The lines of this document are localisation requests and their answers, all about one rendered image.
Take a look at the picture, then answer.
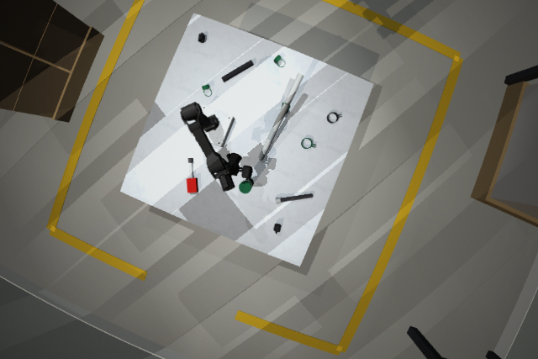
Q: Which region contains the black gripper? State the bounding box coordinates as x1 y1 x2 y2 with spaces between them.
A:
228 163 253 179

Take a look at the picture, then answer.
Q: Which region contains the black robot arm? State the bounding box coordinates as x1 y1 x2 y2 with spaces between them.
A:
180 102 242 192

